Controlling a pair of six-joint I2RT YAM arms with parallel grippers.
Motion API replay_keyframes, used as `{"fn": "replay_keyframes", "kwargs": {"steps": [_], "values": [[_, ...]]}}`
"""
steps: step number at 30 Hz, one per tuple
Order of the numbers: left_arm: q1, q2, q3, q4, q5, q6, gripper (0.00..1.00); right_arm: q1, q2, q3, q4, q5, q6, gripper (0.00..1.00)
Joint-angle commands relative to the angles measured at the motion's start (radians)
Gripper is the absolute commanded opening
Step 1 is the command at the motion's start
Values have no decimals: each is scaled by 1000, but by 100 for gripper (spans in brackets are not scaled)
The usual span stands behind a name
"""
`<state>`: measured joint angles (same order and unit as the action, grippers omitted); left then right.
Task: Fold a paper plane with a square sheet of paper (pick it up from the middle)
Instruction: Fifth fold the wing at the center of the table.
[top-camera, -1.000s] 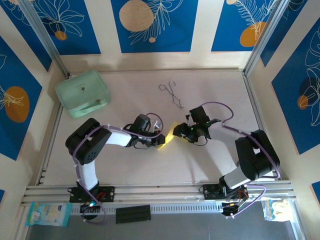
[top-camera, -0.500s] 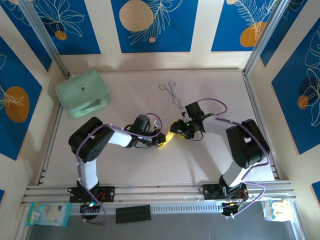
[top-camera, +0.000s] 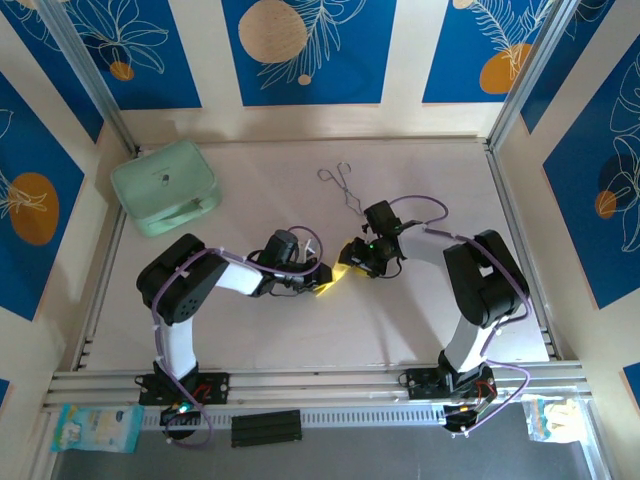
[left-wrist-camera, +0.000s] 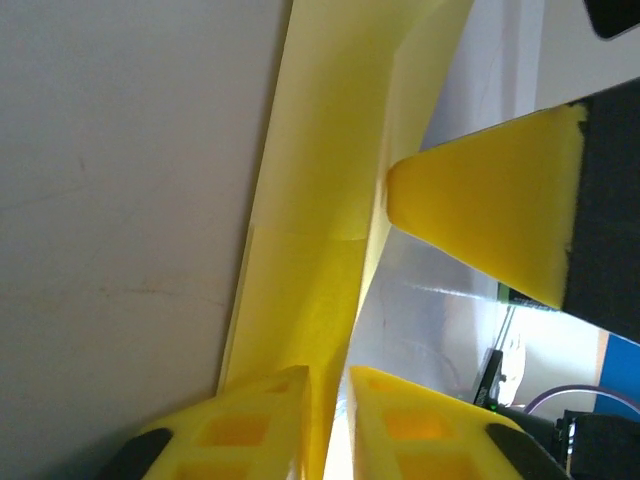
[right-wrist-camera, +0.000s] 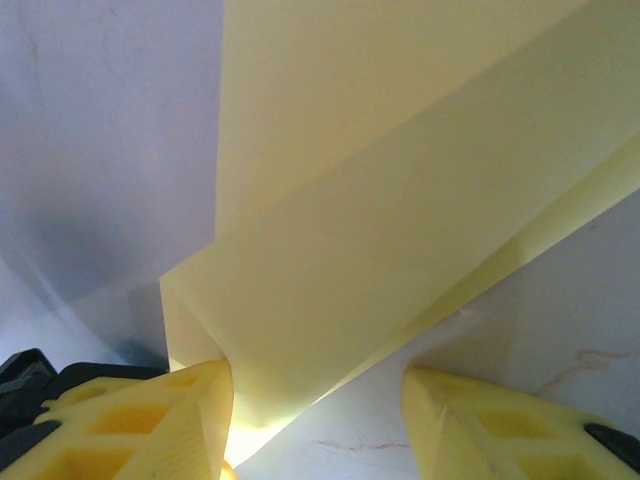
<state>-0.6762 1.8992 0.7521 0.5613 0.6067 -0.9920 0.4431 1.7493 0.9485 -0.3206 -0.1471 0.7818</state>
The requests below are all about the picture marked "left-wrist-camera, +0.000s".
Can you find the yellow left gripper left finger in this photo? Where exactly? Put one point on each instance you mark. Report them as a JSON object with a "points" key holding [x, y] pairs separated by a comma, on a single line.
{"points": [[235, 440]]}

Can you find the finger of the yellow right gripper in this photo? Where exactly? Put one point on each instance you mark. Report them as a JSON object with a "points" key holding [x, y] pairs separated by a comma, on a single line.
{"points": [[490, 200]]}

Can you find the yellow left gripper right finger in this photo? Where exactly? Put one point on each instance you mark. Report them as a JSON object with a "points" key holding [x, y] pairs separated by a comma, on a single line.
{"points": [[425, 440]]}

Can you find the yellow paper sheet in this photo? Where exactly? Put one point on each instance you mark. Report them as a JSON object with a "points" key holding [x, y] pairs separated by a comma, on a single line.
{"points": [[320, 150]]}

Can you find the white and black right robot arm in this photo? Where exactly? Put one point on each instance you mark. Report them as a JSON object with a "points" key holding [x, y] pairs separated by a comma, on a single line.
{"points": [[600, 445]]}

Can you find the blue floral wall poster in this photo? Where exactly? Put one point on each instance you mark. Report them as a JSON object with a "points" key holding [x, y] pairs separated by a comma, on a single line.
{"points": [[622, 365]]}

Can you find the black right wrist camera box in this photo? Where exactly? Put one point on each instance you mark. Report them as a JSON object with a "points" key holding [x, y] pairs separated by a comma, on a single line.
{"points": [[617, 17]]}

